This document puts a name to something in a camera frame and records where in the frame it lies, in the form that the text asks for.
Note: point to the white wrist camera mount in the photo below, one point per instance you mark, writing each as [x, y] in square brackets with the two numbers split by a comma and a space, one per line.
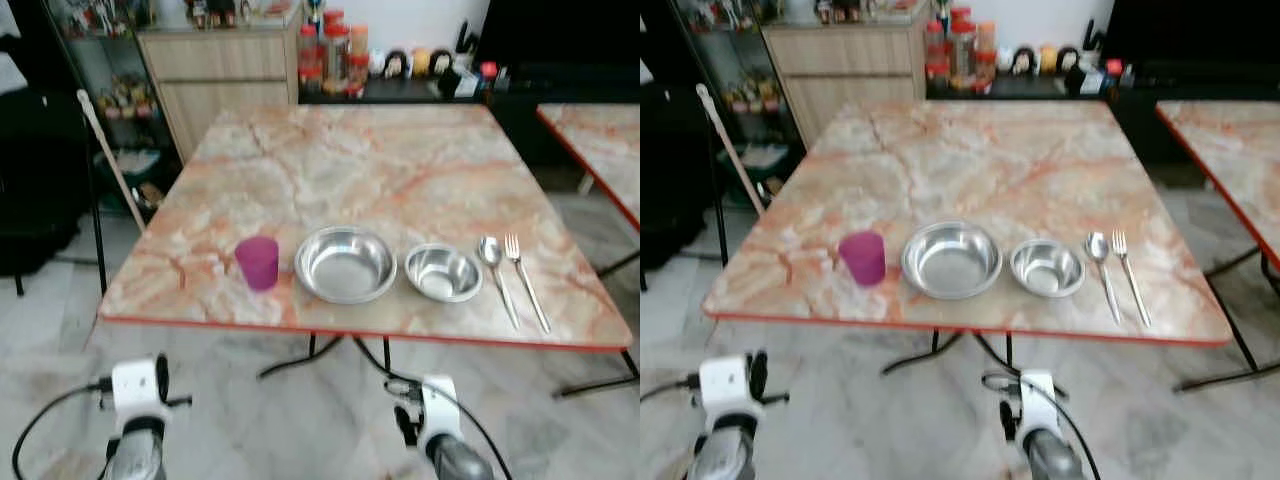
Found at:
[722, 385]
[135, 385]
[440, 405]
[1038, 400]

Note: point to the small white box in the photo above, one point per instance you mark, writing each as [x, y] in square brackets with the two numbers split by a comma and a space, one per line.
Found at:
[466, 83]
[1091, 80]

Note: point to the clear jar orange lid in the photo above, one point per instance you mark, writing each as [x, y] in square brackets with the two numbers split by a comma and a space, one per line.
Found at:
[359, 42]
[986, 38]

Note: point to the small clear jar red lid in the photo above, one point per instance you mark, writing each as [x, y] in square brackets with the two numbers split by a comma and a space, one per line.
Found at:
[985, 72]
[357, 78]

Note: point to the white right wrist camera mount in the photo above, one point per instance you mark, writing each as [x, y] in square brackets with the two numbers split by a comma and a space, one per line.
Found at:
[1038, 400]
[440, 405]

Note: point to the small steel bowl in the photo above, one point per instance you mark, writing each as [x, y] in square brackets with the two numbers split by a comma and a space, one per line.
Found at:
[443, 273]
[1047, 268]

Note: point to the large steel bowl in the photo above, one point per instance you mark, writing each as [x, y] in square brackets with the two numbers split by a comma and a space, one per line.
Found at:
[345, 265]
[952, 260]

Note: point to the black white round figurine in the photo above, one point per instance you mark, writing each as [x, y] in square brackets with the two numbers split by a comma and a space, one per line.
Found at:
[1022, 60]
[396, 65]

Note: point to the purple plastic cup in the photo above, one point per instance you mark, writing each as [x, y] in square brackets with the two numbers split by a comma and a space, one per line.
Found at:
[863, 258]
[258, 262]

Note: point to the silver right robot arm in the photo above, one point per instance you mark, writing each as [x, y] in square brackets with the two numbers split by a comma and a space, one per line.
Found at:
[1055, 458]
[458, 462]

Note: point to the black glass shelf rack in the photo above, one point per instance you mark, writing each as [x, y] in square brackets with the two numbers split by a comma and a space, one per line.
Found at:
[740, 85]
[120, 90]

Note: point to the black chair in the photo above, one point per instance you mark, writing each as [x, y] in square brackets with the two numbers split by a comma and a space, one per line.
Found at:
[40, 180]
[675, 170]

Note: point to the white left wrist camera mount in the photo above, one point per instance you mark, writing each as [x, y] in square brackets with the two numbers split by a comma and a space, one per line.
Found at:
[722, 385]
[135, 385]

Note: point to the light wooden cabinet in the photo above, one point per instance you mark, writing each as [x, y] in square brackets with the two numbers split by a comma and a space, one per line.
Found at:
[215, 80]
[845, 75]

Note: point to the black television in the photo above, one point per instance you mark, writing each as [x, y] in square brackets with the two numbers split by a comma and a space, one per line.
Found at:
[1190, 25]
[560, 30]

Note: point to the steel fork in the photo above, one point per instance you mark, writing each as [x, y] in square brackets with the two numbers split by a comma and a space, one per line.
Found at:
[1130, 280]
[527, 285]

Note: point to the yellow round figurine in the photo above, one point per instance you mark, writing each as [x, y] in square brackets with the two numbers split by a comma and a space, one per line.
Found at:
[1048, 58]
[421, 62]

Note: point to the large clear jar red lid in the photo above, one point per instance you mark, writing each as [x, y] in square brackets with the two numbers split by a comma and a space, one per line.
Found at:
[963, 50]
[336, 55]

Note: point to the steel spoon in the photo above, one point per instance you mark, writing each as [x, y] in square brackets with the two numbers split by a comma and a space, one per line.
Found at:
[1096, 246]
[489, 250]

